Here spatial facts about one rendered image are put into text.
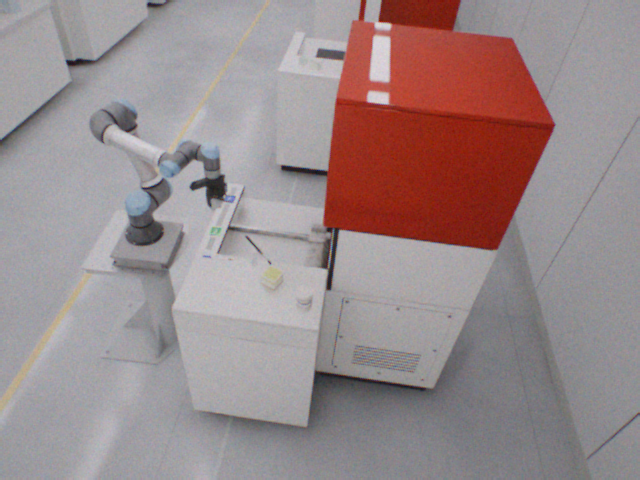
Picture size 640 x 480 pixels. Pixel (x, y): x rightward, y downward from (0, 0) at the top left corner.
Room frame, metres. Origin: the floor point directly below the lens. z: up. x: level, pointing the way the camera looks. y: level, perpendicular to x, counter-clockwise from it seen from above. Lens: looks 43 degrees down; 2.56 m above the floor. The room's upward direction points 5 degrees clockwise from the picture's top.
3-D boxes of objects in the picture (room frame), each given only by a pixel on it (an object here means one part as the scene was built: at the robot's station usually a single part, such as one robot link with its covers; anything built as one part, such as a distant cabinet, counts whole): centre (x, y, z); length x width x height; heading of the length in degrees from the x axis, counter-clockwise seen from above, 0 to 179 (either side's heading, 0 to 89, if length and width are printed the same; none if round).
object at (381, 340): (1.87, -0.46, 0.41); 0.82 x 0.71 x 0.82; 176
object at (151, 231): (1.70, 0.86, 0.94); 0.15 x 0.15 x 0.10
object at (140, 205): (1.70, 0.85, 1.05); 0.13 x 0.12 x 0.14; 159
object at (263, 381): (1.65, 0.23, 0.41); 0.97 x 0.64 x 0.82; 176
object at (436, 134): (1.87, -0.43, 1.52); 0.81 x 0.75 x 0.59; 176
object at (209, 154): (1.68, 0.48, 1.41); 0.09 x 0.08 x 0.11; 69
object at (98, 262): (1.70, 0.88, 0.75); 0.45 x 0.44 x 0.13; 89
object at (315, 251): (1.69, -0.01, 0.87); 0.36 x 0.08 x 0.03; 176
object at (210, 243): (1.81, 0.48, 0.89); 0.55 x 0.09 x 0.14; 176
